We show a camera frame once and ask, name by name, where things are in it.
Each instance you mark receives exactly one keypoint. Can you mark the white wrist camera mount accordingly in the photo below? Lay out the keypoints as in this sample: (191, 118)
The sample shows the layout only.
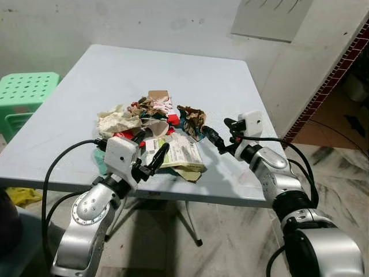
(251, 123)
(120, 158)

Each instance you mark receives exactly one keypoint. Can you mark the teal plastic wrapper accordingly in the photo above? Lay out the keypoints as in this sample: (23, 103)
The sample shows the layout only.
(101, 164)

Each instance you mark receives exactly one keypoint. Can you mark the dark green brown wrapper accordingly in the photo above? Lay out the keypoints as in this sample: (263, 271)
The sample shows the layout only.
(192, 120)

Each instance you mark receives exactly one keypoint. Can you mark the flat beige paper scrap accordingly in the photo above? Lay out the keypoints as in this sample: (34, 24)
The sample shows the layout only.
(193, 173)

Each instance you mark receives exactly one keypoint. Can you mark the green plastic stool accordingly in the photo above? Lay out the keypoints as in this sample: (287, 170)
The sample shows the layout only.
(26, 89)

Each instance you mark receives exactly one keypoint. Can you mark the small brown cardboard box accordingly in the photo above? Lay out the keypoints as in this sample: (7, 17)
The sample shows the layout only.
(158, 95)

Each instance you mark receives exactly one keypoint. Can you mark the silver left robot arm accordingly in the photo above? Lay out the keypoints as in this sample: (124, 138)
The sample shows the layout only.
(86, 225)

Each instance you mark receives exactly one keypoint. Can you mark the white green printed carton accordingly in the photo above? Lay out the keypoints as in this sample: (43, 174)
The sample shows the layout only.
(183, 151)

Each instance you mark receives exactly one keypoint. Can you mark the crumpled beige paper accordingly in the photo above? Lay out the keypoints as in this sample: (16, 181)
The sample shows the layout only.
(115, 122)

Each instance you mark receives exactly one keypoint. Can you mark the dark rubbish bin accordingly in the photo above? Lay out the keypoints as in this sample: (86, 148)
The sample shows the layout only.
(14, 242)

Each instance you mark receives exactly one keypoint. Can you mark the white bucket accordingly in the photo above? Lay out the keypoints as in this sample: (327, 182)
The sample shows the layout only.
(357, 88)

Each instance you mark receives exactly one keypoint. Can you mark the grey folding table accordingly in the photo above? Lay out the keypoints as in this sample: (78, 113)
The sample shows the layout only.
(173, 69)

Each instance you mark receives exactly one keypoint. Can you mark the red and white packet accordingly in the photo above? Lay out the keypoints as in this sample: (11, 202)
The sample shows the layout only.
(167, 111)

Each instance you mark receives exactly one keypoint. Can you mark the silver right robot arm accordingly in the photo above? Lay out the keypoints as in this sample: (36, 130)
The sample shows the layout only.
(300, 225)

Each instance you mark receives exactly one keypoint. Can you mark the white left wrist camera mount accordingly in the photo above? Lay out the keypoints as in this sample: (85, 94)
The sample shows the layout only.
(120, 158)

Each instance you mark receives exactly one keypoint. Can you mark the yellow cloth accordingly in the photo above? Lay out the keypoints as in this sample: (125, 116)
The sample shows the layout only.
(23, 197)

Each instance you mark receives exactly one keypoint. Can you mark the crumpled brown wrapper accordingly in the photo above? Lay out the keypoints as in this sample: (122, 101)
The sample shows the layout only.
(141, 108)

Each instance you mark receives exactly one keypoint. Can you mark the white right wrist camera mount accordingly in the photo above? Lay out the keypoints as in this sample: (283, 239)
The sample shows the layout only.
(251, 123)

